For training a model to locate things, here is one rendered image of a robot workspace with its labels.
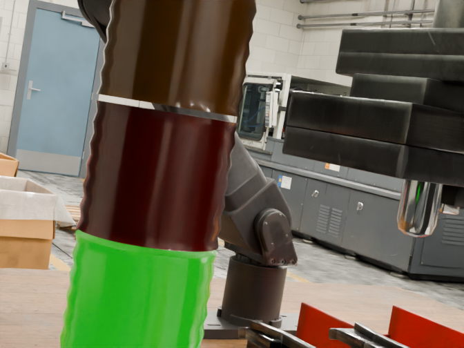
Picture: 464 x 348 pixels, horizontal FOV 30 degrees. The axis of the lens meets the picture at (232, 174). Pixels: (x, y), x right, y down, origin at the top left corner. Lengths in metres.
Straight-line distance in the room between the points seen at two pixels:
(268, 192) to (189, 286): 0.66
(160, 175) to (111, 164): 0.01
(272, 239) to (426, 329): 0.17
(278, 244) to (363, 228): 7.07
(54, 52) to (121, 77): 11.38
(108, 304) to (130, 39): 0.07
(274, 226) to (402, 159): 0.47
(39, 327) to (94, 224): 0.62
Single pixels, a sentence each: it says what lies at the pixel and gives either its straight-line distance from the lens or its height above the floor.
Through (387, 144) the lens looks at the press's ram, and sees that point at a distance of 0.42.
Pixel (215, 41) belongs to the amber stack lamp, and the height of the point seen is 1.14.
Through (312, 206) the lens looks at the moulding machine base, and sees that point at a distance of 8.65.
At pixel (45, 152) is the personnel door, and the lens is 11.64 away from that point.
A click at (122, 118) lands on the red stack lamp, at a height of 1.12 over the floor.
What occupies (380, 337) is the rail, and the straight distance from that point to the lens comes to 0.61.
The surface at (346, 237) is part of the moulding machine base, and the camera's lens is 8.14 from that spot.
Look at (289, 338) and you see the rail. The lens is 0.56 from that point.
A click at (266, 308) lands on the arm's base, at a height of 0.93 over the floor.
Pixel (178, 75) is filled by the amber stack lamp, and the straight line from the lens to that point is 0.21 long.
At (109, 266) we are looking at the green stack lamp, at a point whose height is 1.08.
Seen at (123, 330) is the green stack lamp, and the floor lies 1.06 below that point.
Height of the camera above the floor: 1.12
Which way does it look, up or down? 4 degrees down
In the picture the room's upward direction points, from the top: 9 degrees clockwise
